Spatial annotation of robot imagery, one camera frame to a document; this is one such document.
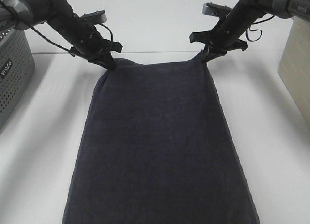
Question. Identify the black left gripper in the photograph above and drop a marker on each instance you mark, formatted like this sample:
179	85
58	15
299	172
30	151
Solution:
87	41

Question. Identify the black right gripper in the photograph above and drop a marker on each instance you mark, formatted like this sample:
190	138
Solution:
223	37

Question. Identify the dark navy towel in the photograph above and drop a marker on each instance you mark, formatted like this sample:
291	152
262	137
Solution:
156	149

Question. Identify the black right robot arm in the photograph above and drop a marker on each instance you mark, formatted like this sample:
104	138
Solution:
249	11

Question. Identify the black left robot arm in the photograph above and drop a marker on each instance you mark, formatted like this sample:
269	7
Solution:
25	14

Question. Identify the grey perforated plastic basket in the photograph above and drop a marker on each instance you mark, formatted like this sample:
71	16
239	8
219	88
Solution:
16	69

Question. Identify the beige fabric storage bin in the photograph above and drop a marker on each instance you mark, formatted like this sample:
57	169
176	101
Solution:
294	67

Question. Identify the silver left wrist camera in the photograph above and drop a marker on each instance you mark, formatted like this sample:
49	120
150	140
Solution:
98	17

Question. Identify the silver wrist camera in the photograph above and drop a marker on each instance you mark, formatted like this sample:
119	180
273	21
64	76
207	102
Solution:
98	17
216	10

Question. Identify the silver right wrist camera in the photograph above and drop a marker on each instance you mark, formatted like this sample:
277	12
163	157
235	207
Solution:
216	10

